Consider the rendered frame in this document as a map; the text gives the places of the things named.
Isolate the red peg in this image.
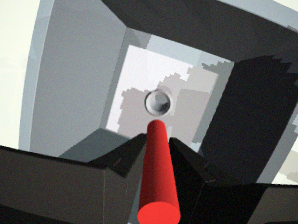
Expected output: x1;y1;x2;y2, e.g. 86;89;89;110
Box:
137;120;181;224

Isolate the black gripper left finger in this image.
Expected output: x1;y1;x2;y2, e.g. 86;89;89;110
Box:
0;133;148;224

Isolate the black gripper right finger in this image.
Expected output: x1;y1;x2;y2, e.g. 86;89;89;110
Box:
169;137;298;224

